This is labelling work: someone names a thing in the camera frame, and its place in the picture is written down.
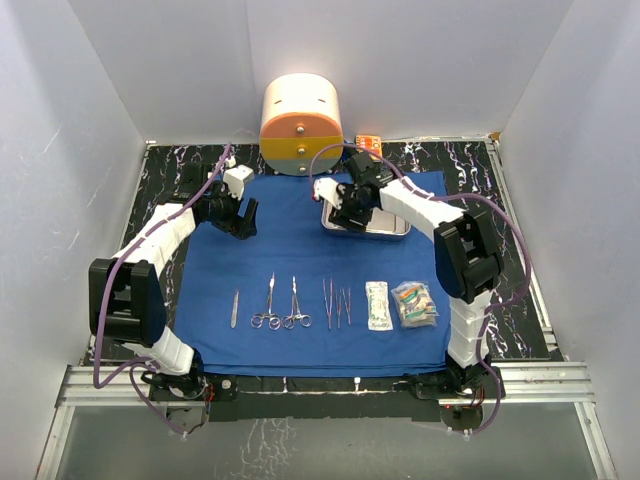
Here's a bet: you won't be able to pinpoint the steel instrument tray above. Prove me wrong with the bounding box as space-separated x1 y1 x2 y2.
321 200 411 241

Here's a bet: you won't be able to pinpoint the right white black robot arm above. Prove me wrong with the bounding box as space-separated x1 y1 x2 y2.
312 152 504 397

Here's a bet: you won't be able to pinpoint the small orange spiral notebook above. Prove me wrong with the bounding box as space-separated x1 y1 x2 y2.
355 134 382 156

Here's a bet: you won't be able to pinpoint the aluminium frame rail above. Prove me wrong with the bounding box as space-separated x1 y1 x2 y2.
37 362 618 479

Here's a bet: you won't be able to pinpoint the long serrated steel forceps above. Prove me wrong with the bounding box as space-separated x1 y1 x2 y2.
322 279 333 331

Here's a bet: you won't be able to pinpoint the green clear supply packet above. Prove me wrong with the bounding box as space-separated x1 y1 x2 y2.
392 285 428 328

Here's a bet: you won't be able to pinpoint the steel tweezers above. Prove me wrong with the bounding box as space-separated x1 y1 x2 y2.
335 289 343 330
342 288 351 325

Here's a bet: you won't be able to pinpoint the long white green pouch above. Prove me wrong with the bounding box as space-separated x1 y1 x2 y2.
365 281 393 332

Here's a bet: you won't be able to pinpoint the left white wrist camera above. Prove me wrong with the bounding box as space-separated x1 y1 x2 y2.
222 156 254 201

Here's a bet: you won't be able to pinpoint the round three-drawer storage box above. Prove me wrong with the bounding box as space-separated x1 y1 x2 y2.
259 73 344 176

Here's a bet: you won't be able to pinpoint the steel forceps ring handles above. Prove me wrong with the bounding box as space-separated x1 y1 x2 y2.
281 276 312 330

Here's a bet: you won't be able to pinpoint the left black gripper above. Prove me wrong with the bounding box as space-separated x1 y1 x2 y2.
205 183 257 240

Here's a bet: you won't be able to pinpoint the blue surgical cloth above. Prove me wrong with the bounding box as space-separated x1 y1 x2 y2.
174 176 450 377

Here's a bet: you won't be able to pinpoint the remaining ring-handled clamp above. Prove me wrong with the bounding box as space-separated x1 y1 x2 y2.
267 274 281 330

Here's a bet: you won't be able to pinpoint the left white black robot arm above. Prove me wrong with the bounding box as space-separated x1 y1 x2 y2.
88 159 258 399

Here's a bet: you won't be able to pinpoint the white blue supply packet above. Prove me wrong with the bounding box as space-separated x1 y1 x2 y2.
391 281 439 323

